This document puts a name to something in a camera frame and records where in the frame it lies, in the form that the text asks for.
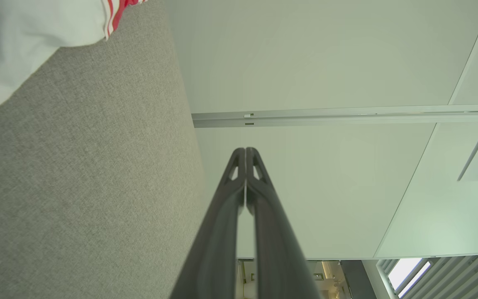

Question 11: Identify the grey fabric sofa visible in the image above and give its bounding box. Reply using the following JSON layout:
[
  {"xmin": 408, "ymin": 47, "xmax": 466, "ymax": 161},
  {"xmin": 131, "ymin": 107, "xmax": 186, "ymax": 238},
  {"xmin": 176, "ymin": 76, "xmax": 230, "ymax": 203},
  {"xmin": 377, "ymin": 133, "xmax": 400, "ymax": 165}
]
[{"xmin": 0, "ymin": 0, "xmax": 206, "ymax": 299}]

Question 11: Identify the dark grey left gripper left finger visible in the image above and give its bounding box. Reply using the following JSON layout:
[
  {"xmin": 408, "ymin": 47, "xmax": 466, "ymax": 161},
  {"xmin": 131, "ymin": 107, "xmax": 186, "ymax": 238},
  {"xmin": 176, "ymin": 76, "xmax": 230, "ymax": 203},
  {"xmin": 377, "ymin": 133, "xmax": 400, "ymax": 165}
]
[{"xmin": 169, "ymin": 147, "xmax": 246, "ymax": 299}]

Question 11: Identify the aluminium wall rail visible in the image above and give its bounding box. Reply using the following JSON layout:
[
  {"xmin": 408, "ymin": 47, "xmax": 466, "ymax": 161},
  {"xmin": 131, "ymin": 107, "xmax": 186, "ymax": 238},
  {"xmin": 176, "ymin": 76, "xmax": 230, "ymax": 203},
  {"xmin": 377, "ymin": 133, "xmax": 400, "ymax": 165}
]
[{"xmin": 191, "ymin": 104, "xmax": 478, "ymax": 128}]

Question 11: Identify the red and white basketball jersey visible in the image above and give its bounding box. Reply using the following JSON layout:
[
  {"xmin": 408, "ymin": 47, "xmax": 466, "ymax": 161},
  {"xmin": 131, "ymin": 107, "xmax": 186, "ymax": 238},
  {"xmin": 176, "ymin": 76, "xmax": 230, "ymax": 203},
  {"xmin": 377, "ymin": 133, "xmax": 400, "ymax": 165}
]
[{"xmin": 0, "ymin": 0, "xmax": 148, "ymax": 113}]

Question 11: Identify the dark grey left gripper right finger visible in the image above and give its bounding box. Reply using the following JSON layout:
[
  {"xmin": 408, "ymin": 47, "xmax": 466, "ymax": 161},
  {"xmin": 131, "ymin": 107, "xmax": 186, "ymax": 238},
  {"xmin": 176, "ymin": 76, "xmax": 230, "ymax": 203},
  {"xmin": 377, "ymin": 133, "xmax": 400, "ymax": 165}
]
[{"xmin": 245, "ymin": 147, "xmax": 322, "ymax": 299}]

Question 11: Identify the bright window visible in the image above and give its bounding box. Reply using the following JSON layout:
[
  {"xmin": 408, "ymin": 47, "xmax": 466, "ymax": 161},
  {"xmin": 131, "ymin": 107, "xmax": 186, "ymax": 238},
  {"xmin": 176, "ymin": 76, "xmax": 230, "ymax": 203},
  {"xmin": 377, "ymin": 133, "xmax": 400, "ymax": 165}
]
[{"xmin": 388, "ymin": 257, "xmax": 432, "ymax": 297}]

